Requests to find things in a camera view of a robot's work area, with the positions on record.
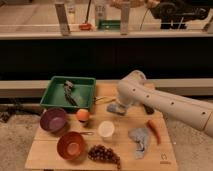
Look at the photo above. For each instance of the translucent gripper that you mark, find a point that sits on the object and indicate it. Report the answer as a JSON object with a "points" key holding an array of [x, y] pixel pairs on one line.
{"points": [[124, 102]]}

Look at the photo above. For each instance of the blue sponge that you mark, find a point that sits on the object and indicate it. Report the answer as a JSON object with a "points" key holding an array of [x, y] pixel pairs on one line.
{"points": [[116, 109]]}

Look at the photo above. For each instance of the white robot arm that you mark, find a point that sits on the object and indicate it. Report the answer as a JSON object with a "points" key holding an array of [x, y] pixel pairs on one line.
{"points": [[195, 113]]}

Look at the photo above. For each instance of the white paper cup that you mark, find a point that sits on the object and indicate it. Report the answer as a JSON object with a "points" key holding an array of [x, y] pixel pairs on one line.
{"points": [[106, 130]]}

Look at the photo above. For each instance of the black rectangular block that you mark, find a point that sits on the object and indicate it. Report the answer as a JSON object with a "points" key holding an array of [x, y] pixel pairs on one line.
{"points": [[149, 110]]}

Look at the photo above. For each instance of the orange carrot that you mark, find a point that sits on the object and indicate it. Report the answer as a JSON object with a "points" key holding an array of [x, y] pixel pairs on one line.
{"points": [[155, 131]]}

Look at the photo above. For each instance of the grey blue cloth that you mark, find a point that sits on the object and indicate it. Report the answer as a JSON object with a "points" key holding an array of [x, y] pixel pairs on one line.
{"points": [[142, 138]]}

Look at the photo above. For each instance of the green plastic tray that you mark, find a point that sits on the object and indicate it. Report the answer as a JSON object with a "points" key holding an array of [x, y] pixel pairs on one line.
{"points": [[83, 93]]}

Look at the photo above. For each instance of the orange ball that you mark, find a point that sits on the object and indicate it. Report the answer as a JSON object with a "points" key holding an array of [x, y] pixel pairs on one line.
{"points": [[82, 115]]}

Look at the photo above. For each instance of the wooden board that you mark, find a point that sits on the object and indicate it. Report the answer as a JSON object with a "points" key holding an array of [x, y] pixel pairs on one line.
{"points": [[43, 153]]}

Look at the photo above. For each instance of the metal spoon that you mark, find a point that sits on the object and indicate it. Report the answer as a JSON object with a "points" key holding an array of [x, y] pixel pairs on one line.
{"points": [[87, 133]]}

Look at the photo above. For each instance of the bunch of dark grapes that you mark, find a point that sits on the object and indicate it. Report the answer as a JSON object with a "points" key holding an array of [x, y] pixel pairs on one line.
{"points": [[100, 153]]}

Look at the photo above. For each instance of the metal tool in tray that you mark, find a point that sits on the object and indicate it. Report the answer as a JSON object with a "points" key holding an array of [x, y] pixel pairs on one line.
{"points": [[68, 86]]}

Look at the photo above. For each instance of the orange copper bowl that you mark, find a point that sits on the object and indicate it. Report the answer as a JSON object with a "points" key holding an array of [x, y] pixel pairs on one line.
{"points": [[71, 145]]}

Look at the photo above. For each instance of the purple bowl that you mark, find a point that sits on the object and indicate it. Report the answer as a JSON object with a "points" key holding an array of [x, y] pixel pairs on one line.
{"points": [[53, 119]]}

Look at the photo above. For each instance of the green background box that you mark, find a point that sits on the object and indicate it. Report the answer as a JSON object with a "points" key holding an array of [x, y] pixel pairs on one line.
{"points": [[109, 25]]}

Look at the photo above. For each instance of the orange red background object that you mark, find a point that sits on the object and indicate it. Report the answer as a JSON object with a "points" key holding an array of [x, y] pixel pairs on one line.
{"points": [[85, 26]]}

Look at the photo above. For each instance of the black background machine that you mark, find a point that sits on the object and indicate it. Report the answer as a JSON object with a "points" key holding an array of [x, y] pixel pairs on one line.
{"points": [[175, 13]]}

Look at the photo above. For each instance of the yellow handled tool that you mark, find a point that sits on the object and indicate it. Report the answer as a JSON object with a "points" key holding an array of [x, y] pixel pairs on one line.
{"points": [[104, 99]]}

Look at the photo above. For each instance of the grey metal post right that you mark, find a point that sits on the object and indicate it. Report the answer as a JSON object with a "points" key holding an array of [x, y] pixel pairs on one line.
{"points": [[125, 10]]}

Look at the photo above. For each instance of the grey metal post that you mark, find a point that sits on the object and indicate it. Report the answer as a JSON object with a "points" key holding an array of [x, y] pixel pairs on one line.
{"points": [[125, 10], [62, 19]]}

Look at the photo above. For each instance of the grey metal post left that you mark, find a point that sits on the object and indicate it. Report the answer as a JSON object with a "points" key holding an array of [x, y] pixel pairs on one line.
{"points": [[62, 19]]}

